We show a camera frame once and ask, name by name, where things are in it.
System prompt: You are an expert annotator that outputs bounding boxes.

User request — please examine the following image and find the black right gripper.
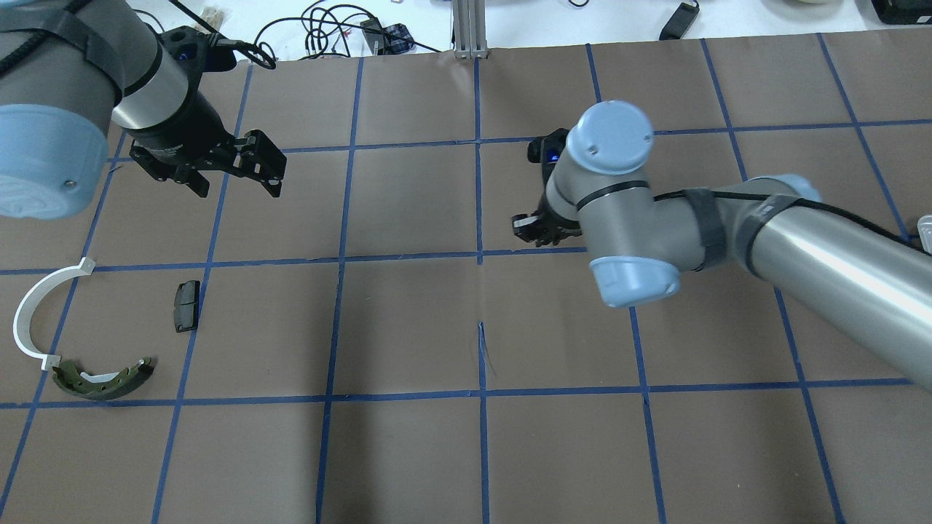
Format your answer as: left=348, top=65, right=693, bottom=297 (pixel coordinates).
left=510, top=194, right=583, bottom=247

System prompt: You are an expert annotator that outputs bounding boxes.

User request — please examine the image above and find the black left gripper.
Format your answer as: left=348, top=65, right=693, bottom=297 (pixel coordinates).
left=130, top=109, right=288, bottom=199

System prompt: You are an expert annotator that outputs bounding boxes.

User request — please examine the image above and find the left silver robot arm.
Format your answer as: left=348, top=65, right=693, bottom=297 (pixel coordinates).
left=1, top=1, right=287, bottom=220

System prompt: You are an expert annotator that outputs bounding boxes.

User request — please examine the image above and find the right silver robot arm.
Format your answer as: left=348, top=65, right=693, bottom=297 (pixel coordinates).
left=510, top=100, right=931, bottom=390

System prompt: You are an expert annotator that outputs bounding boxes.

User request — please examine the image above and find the silver ribbed metal tray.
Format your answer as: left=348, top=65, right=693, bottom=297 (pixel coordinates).
left=917, top=213, right=932, bottom=255

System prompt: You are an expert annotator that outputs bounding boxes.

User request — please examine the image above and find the grey brake pad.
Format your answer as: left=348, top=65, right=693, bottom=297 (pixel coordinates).
left=173, top=281, right=201, bottom=333

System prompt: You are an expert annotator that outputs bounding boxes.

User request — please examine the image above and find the olive green brake shoe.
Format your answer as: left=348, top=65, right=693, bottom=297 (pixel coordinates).
left=51, top=357, right=154, bottom=402

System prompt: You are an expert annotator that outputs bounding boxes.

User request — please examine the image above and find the black power adapter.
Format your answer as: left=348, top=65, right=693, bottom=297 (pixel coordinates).
left=658, top=1, right=701, bottom=41

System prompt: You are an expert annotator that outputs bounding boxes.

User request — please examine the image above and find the black tangled cable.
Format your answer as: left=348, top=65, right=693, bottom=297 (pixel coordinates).
left=251, top=0, right=445, bottom=60

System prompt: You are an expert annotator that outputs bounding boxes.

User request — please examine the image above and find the aluminium frame post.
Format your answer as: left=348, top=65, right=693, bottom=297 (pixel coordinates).
left=450, top=0, right=489, bottom=59

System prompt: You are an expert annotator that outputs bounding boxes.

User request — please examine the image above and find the white curved plastic bracket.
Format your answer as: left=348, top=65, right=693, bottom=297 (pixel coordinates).
left=13, top=257, right=97, bottom=370

